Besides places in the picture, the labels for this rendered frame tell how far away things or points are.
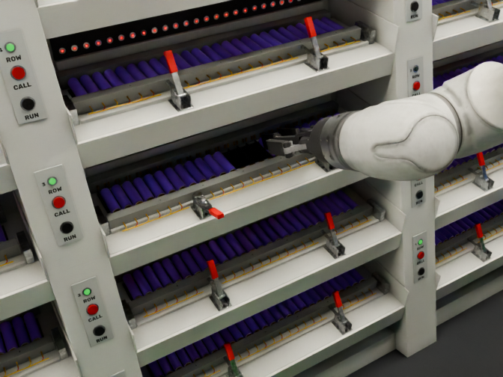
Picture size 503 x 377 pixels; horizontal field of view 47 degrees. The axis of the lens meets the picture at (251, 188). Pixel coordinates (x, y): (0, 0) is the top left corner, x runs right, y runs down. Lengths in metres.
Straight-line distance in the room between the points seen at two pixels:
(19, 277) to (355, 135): 0.55
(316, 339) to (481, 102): 0.67
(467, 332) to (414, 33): 0.77
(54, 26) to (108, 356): 0.54
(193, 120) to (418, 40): 0.48
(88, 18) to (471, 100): 0.53
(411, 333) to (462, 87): 0.75
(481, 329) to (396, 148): 0.90
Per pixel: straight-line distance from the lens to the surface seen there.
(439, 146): 0.74
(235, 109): 0.96
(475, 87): 0.83
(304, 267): 1.17
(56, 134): 0.87
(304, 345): 1.28
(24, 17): 0.84
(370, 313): 1.35
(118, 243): 0.97
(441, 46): 1.22
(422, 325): 1.46
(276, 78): 1.01
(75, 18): 0.86
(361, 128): 0.78
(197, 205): 0.99
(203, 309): 1.09
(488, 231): 1.61
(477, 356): 1.50
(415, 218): 1.29
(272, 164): 1.07
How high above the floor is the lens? 0.98
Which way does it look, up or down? 24 degrees down
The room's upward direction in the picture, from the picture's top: 9 degrees counter-clockwise
